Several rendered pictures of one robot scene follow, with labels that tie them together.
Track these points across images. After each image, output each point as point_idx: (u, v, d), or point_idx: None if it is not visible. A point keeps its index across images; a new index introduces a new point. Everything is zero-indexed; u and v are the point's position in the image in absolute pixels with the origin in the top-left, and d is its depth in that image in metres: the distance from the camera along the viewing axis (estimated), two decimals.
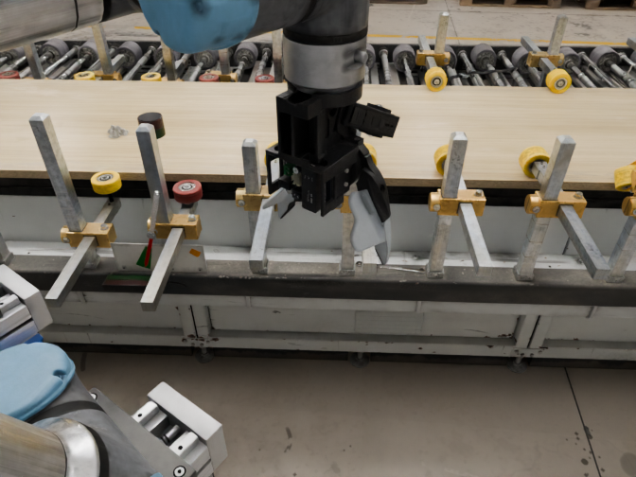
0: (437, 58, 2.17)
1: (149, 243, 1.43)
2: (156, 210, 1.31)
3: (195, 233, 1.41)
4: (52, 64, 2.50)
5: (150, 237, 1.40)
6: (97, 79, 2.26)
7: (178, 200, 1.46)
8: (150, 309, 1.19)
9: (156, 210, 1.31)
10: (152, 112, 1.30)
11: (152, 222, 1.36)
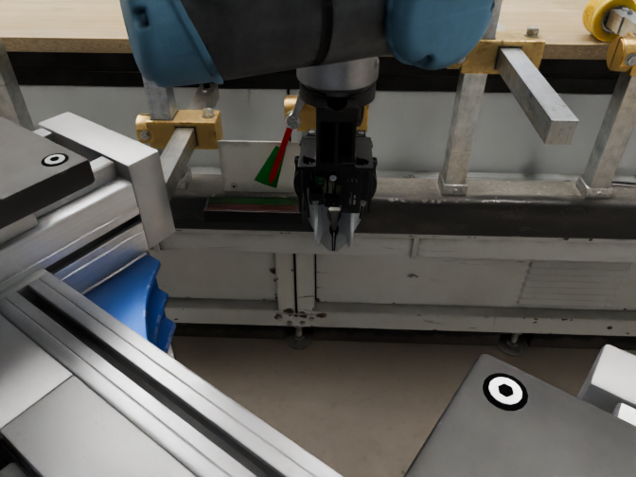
0: None
1: (283, 140, 0.86)
2: None
3: (365, 119, 0.84)
4: None
5: (291, 124, 0.83)
6: None
7: None
8: (337, 224, 0.62)
9: None
10: None
11: None
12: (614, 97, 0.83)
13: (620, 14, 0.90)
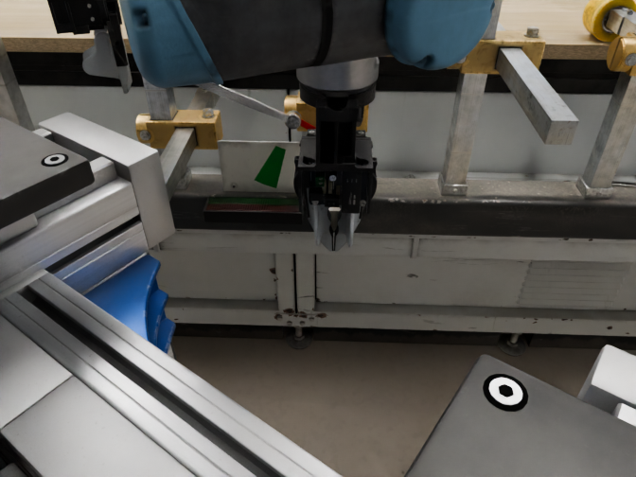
0: None
1: None
2: (227, 90, 0.77)
3: (365, 119, 0.84)
4: None
5: (293, 124, 0.83)
6: None
7: None
8: (337, 224, 0.62)
9: (228, 91, 0.77)
10: None
11: (261, 109, 0.80)
12: (614, 97, 0.83)
13: (620, 14, 0.90)
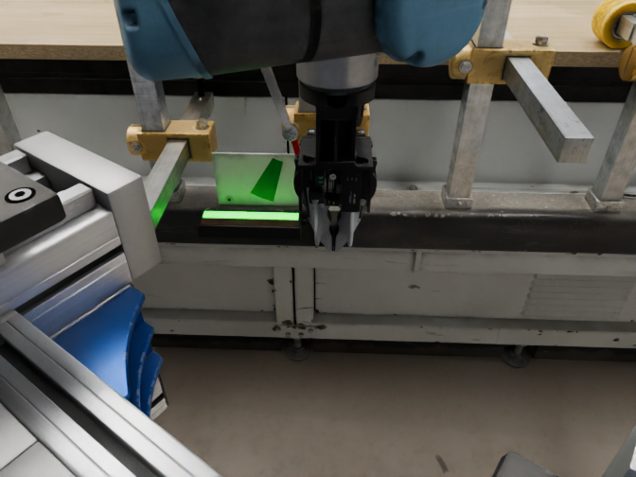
0: None
1: (296, 154, 0.83)
2: (270, 69, 0.70)
3: (366, 131, 0.80)
4: None
5: (290, 136, 0.79)
6: None
7: None
8: (337, 224, 0.62)
9: (270, 70, 0.70)
10: None
11: (278, 105, 0.75)
12: (627, 108, 0.80)
13: (631, 21, 0.86)
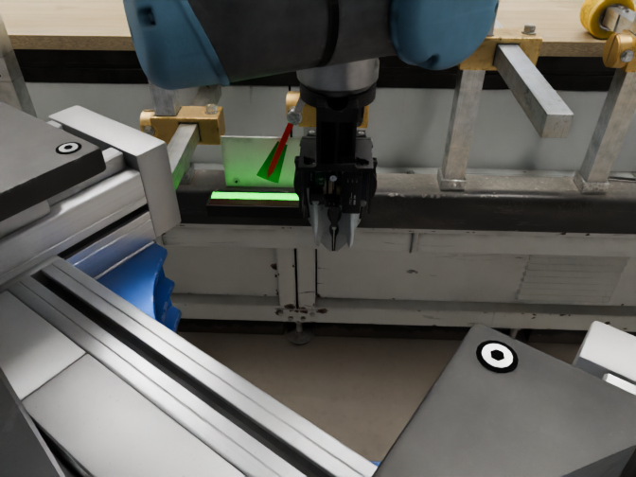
0: None
1: (284, 135, 0.88)
2: None
3: (365, 115, 0.85)
4: None
5: (292, 119, 0.84)
6: None
7: None
8: None
9: None
10: None
11: None
12: (610, 94, 0.85)
13: (616, 12, 0.91)
